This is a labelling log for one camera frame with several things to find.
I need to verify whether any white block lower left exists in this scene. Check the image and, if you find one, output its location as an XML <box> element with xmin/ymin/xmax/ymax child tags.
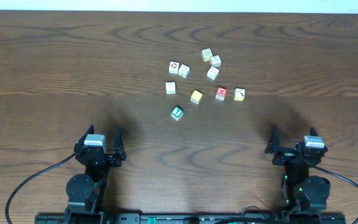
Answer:
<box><xmin>165</xmin><ymin>82</ymin><xmax>176</xmax><ymax>95</ymax></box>

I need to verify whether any ball picture white block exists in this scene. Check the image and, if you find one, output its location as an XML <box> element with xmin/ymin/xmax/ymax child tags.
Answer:
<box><xmin>168</xmin><ymin>62</ymin><xmax>180</xmax><ymax>75</ymax></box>

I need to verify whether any red letter M block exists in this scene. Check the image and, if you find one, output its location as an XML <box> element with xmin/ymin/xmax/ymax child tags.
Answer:
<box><xmin>215</xmin><ymin>86</ymin><xmax>227</xmax><ymax>101</ymax></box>

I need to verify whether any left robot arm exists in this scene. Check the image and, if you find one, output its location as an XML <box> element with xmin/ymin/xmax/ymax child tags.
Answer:
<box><xmin>64</xmin><ymin>125</ymin><xmax>126</xmax><ymax>223</ymax></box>

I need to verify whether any tan block yellow side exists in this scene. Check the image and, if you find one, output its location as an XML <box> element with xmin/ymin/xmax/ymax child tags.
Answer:
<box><xmin>201</xmin><ymin>49</ymin><xmax>213</xmax><ymax>62</ymax></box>

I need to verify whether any white block centre right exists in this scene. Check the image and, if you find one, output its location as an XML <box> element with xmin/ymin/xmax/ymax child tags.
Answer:
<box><xmin>207</xmin><ymin>67</ymin><xmax>219</xmax><ymax>80</ymax></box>

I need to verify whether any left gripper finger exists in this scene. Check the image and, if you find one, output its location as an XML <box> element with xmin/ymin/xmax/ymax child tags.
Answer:
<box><xmin>78</xmin><ymin>124</ymin><xmax>94</xmax><ymax>144</ymax></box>
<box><xmin>113</xmin><ymin>128</ymin><xmax>124</xmax><ymax>153</ymax></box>

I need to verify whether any tan block red side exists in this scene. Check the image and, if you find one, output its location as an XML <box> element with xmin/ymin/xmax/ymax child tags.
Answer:
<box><xmin>210</xmin><ymin>55</ymin><xmax>221</xmax><ymax>67</ymax></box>

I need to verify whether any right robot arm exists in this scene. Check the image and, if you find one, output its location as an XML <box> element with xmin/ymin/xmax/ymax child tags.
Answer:
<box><xmin>264</xmin><ymin>127</ymin><xmax>331</xmax><ymax>223</ymax></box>

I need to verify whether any umbrella blue edged block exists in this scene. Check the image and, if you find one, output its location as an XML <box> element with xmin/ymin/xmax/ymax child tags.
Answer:
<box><xmin>178</xmin><ymin>64</ymin><xmax>191</xmax><ymax>78</ymax></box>

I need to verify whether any yellow top wooden block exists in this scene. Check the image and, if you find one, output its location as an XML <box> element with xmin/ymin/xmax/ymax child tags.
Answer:
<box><xmin>190</xmin><ymin>90</ymin><xmax>203</xmax><ymax>105</ymax></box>

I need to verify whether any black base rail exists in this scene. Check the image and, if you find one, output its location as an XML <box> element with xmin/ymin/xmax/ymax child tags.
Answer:
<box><xmin>34</xmin><ymin>213</ymin><xmax>346</xmax><ymax>224</ymax></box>

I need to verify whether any hammer picture yellow block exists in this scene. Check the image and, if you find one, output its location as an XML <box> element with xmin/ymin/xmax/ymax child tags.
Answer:
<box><xmin>234</xmin><ymin>88</ymin><xmax>246</xmax><ymax>101</ymax></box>

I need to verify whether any green number seven block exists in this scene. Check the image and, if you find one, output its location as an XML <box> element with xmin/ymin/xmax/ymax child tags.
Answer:
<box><xmin>170</xmin><ymin>106</ymin><xmax>184</xmax><ymax>121</ymax></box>

